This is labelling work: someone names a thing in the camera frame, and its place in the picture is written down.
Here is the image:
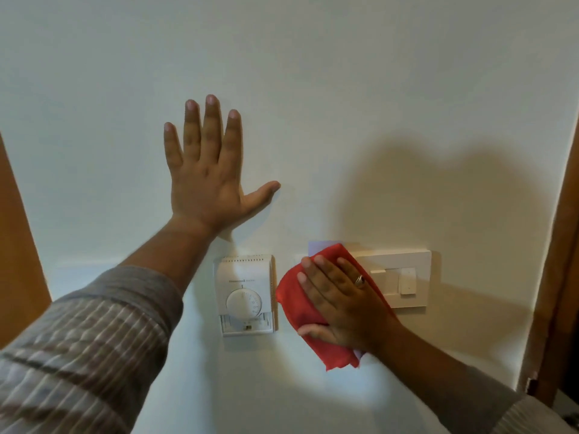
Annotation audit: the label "white wall switch plate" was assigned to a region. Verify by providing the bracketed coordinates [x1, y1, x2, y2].
[295, 249, 432, 310]

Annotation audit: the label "red cleaning cloth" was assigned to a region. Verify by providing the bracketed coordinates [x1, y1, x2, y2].
[275, 243, 399, 372]

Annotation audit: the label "person's left hand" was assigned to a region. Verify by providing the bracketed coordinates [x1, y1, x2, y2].
[163, 94, 281, 236]

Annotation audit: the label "person's right forearm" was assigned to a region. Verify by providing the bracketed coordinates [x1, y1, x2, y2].
[374, 319, 576, 434]

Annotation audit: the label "white wall thermostat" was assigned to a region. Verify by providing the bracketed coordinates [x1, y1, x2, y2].
[213, 254, 277, 338]

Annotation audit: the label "person's right hand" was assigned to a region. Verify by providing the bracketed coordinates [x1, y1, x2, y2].
[296, 255, 402, 354]

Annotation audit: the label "brown wooden door frame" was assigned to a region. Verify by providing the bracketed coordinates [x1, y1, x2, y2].
[517, 114, 579, 408]
[0, 131, 52, 349]

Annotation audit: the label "person's left forearm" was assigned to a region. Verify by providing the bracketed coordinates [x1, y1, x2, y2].
[0, 215, 219, 434]

